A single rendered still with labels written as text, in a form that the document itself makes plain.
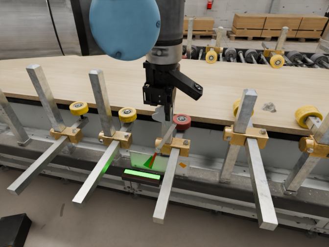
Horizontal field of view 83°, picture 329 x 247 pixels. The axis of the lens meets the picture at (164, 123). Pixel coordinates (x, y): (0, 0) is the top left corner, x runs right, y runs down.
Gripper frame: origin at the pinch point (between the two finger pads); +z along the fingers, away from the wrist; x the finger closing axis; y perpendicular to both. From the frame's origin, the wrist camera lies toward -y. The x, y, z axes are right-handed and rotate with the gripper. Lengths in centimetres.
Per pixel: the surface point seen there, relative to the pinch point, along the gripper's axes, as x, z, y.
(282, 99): -48, 11, -49
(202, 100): -38.1, 11.1, -9.3
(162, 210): 20.0, 15.0, -2.2
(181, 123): -15.5, 10.4, -2.0
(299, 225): -28, 87, -81
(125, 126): -15.3, 16.2, 23.6
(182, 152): -5.2, 16.6, -4.0
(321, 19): -626, 41, -307
